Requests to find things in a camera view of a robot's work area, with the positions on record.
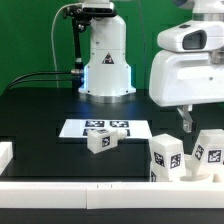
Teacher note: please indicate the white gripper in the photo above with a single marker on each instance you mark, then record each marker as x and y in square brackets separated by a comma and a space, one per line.
[185, 79]

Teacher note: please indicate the white round stool seat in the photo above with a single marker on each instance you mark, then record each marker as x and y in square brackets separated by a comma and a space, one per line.
[190, 171]

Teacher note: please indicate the white marker sheet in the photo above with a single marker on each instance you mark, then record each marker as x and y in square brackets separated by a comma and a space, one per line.
[77, 128]

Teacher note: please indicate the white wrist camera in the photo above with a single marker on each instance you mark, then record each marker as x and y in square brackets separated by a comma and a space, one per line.
[193, 36]

